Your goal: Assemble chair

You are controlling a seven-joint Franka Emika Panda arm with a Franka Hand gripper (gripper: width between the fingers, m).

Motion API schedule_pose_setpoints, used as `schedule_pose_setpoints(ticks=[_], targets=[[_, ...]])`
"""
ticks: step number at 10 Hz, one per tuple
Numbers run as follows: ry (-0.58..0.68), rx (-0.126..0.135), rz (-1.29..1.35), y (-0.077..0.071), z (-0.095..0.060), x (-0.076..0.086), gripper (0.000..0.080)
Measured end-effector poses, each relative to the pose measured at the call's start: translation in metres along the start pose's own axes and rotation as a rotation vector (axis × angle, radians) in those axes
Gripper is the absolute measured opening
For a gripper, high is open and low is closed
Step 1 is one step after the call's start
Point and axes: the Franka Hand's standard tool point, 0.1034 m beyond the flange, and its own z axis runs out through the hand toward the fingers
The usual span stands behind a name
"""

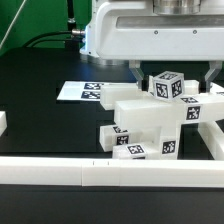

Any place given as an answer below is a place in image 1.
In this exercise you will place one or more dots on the white chair back frame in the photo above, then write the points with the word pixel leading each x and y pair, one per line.
pixel 134 108

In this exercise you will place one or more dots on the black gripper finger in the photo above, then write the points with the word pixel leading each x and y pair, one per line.
pixel 215 68

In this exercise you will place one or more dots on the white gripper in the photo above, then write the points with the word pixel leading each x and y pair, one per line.
pixel 135 30

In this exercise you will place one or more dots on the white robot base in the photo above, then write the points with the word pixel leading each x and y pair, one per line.
pixel 88 51

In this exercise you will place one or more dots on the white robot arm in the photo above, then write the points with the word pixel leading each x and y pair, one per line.
pixel 176 6

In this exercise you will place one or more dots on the white obstacle fence wall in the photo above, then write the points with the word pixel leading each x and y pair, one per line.
pixel 110 172

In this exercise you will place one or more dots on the white chair seat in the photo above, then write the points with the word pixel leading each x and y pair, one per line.
pixel 161 143

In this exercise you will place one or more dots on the white part at left edge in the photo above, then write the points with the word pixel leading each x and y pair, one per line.
pixel 3 122

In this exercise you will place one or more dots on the white chair nut peg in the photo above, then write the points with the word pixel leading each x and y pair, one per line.
pixel 112 135

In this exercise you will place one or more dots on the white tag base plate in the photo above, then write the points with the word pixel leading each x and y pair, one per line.
pixel 79 90

